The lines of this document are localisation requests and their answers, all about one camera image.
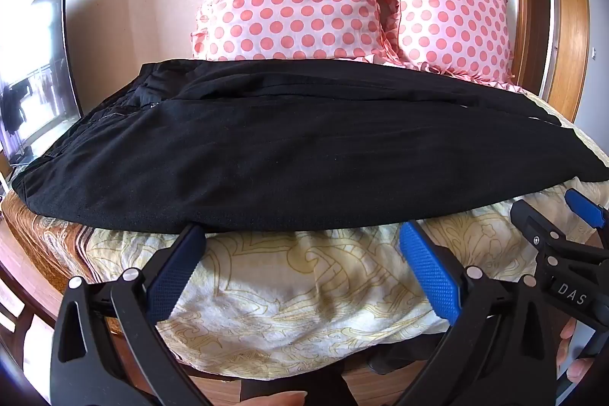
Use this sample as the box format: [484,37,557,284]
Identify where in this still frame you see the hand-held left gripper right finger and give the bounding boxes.
[399,220,558,406]

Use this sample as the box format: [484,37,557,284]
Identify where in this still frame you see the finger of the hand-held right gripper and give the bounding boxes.
[510,198,561,255]
[565,188,609,230]

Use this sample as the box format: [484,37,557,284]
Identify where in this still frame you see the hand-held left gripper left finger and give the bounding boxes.
[50,221,206,406]

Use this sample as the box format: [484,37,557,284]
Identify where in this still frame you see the black pants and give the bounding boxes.
[12,58,609,233]

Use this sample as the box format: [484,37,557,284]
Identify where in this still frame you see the person's right hand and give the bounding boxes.
[556,318,595,381]

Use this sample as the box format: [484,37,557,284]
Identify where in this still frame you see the person's left hand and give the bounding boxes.
[240,391,309,406]

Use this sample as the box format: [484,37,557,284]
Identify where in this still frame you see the yellow patterned blanket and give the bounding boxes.
[2,87,609,381]

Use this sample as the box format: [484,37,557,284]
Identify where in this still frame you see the small pink polka dot pillow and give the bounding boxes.
[376,0,517,90]

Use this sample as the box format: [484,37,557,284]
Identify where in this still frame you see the wooden door frame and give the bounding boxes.
[447,0,593,121]

